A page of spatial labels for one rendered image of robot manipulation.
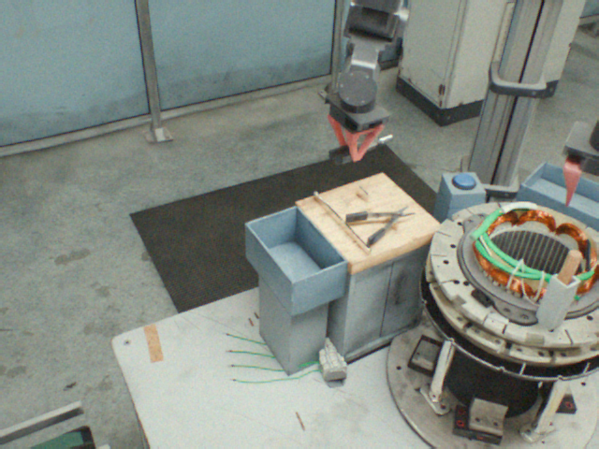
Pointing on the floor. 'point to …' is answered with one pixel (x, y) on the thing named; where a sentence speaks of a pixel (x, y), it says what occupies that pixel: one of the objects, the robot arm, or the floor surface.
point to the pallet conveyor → (80, 437)
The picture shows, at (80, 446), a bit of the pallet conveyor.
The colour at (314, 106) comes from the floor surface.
